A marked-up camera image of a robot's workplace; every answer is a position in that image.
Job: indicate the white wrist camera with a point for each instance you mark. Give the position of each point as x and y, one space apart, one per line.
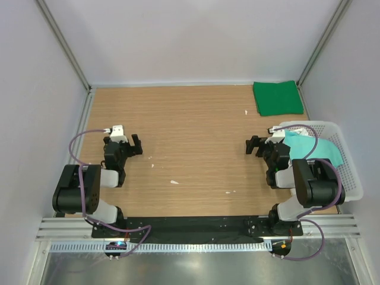
277 134
117 134

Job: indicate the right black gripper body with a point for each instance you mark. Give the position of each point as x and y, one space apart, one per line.
260 147

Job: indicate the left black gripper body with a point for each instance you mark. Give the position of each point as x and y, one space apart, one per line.
128 147

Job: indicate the white plastic basket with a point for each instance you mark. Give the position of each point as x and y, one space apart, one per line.
348 174

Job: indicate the teal t-shirt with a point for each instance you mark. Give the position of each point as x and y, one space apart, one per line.
301 145

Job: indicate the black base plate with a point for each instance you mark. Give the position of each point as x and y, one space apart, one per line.
200 230

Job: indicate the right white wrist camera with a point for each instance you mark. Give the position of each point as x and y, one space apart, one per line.
277 134

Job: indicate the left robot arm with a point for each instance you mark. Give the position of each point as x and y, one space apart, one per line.
78 188

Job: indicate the folded green t-shirt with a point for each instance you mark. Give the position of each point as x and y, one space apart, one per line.
274 99

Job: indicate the white slotted cable duct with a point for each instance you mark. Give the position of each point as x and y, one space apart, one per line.
118 247

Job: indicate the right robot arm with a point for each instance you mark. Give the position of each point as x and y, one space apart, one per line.
315 183

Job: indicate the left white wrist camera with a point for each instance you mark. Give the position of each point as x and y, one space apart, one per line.
117 134

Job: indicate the white t-shirt in basket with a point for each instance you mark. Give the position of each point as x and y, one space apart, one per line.
298 130

